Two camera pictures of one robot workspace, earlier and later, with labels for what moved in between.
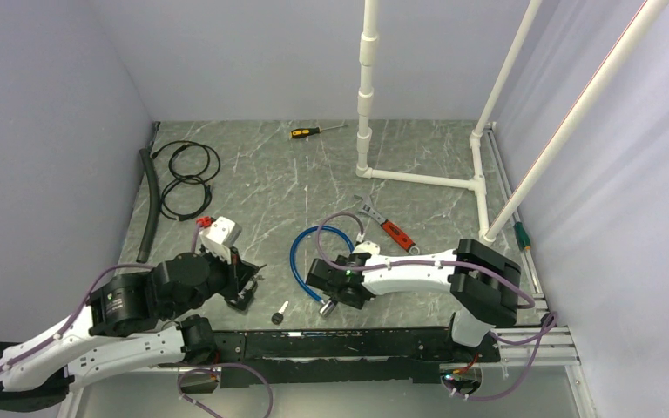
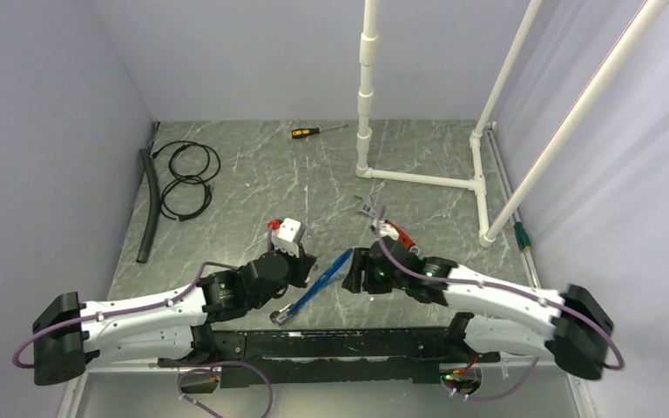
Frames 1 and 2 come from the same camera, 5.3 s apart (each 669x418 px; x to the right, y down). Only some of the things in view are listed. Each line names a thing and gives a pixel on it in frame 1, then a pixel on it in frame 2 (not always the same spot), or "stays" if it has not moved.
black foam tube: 153,206 stays
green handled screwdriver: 522,236 stays
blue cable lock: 327,306 to 280,316
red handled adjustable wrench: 400,237 stays
